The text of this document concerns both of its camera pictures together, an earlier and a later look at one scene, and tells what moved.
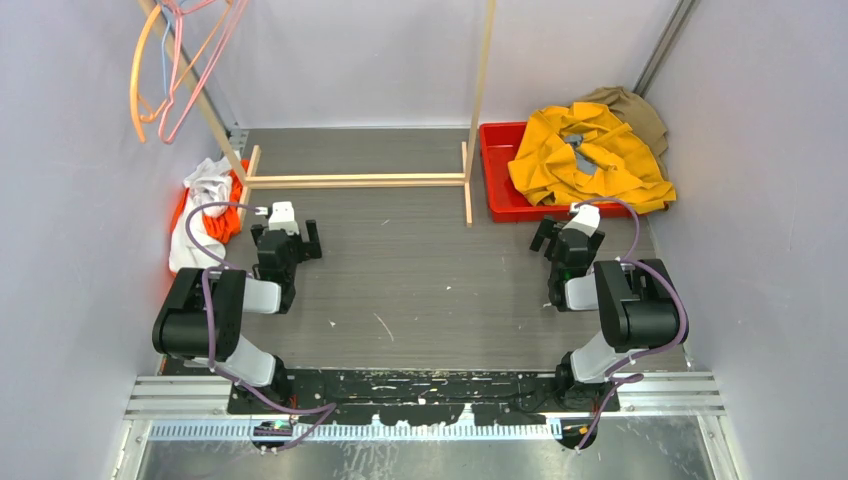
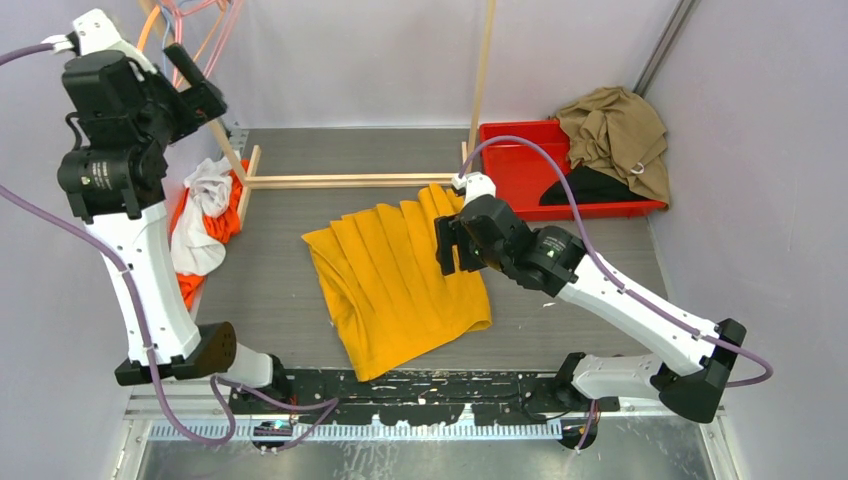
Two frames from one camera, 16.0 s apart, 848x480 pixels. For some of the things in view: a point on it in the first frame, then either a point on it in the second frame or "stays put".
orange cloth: x=224 y=226 stays put
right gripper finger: x=545 y=230 to x=445 y=229
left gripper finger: x=257 y=230 to x=179 y=57
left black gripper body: x=298 y=255 to x=167 y=117
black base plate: x=508 y=396 stays put
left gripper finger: x=314 y=245 to x=205 y=101
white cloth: x=208 y=185 stays put
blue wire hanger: x=163 y=47 stays put
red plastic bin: x=506 y=198 stays put
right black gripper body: x=555 y=273 to x=490 y=256
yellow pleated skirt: x=581 y=152 to x=377 y=272
